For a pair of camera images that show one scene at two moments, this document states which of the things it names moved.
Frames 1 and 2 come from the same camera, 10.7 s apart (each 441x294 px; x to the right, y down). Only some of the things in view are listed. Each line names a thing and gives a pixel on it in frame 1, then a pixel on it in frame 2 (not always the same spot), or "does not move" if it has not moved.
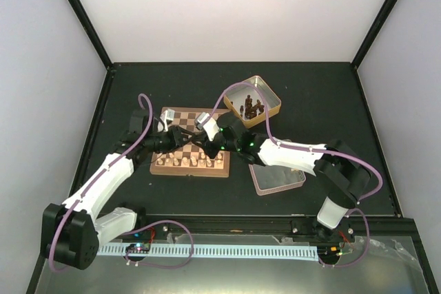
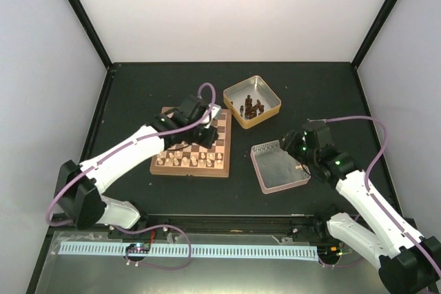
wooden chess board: x=188 y=159 does not move
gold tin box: x=247 y=102 does not move
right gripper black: x=202 y=138 -> x=290 y=143
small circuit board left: x=138 y=248 does not move
